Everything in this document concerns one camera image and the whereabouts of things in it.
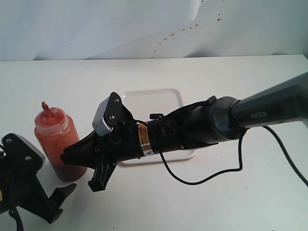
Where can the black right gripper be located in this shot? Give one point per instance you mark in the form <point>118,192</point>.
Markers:
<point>103,154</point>

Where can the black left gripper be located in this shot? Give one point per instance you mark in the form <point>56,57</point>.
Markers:
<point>28,193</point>

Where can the red sauce squeeze bottle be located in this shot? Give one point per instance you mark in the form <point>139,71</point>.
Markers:
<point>55,131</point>

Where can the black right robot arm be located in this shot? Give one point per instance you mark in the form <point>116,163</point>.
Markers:
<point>216,120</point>

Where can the white rectangular plastic tray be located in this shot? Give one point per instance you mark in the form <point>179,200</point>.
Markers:
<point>141,104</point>

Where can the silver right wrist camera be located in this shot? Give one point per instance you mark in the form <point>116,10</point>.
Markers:
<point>109,113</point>

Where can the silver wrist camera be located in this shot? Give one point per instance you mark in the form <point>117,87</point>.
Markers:
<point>109,113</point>
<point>21,158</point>

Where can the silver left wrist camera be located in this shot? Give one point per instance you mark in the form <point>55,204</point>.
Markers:
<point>21,158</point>

